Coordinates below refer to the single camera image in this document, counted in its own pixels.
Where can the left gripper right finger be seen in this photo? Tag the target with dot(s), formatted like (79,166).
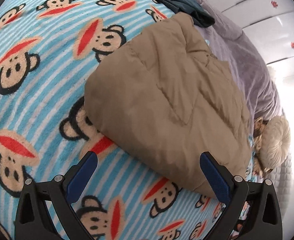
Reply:
(263,220)

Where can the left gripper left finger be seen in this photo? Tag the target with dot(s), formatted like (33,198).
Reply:
(33,220)

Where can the tan puffer jacket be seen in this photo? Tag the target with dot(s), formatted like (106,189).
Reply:
(164,98)

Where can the grey quilted headboard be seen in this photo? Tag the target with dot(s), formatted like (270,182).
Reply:
(282,180)

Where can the round cream pleated cushion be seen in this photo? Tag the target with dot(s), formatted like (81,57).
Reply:
(275,143)

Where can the blue monkey print blanket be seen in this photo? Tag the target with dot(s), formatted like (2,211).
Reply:
(48,48)

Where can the purple quilted duvet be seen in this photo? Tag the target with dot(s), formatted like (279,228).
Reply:
(229,43)

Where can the white wardrobe doors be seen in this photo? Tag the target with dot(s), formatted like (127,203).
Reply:
(269,24)

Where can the beige knotted rope cushion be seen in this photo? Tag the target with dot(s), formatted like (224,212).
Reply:
(259,127)

